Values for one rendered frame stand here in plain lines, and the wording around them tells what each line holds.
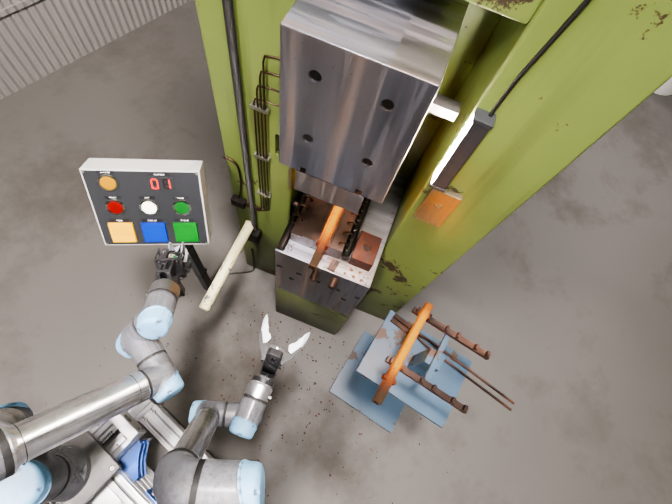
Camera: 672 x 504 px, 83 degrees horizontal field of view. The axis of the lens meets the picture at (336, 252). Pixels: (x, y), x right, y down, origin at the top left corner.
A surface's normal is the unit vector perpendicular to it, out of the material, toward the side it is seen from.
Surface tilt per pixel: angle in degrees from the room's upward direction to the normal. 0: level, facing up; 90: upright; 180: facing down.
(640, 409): 0
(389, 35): 0
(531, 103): 90
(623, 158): 0
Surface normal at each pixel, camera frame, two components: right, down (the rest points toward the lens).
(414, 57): 0.15, -0.40
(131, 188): 0.14, 0.60
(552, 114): -0.35, 0.84
